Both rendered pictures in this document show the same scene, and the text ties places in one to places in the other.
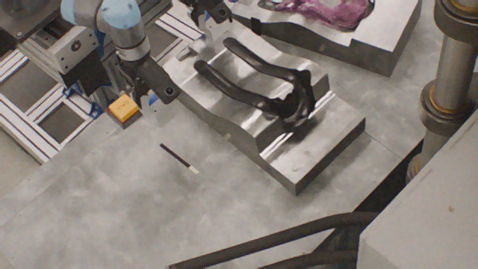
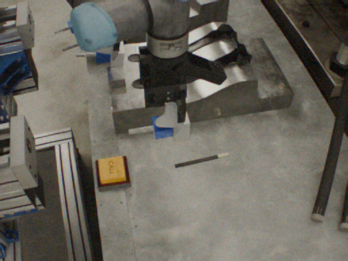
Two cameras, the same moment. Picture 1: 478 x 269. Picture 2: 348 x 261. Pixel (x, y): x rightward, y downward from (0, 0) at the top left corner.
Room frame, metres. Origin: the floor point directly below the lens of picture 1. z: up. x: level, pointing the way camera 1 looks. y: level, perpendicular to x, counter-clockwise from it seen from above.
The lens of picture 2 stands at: (0.83, 0.66, 1.56)
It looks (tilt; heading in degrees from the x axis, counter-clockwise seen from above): 51 degrees down; 293
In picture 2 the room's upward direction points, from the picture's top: straight up
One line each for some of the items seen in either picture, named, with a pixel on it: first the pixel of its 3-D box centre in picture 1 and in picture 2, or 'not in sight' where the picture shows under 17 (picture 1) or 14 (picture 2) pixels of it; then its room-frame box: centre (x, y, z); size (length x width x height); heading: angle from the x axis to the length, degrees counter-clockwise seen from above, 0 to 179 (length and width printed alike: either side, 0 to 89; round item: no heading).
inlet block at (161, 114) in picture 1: (149, 102); (158, 127); (1.06, 0.20, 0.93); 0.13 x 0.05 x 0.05; 35
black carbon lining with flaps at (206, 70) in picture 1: (255, 75); (192, 54); (1.08, -0.07, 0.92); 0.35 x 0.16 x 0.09; 34
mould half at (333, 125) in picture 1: (258, 93); (198, 69); (1.06, -0.07, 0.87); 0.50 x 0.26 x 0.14; 34
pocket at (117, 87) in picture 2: (187, 59); (118, 92); (1.22, 0.09, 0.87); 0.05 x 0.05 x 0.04; 34
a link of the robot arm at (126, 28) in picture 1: (122, 19); (165, 1); (1.04, 0.19, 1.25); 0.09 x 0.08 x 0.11; 54
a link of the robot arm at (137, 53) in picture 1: (131, 45); (167, 39); (1.04, 0.19, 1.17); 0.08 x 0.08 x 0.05
